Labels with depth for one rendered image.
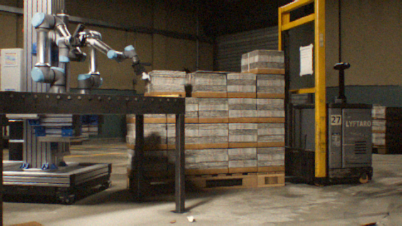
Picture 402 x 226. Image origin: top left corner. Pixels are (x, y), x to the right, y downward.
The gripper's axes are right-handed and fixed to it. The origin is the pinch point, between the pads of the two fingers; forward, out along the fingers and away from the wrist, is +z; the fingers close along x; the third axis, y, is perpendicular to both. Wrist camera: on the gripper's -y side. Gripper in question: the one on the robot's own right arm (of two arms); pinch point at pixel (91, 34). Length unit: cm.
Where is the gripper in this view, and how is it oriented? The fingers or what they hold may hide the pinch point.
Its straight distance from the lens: 324.6
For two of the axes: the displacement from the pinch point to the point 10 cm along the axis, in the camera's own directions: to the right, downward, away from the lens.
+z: 8.1, 0.0, -5.9
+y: -0.8, 9.9, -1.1
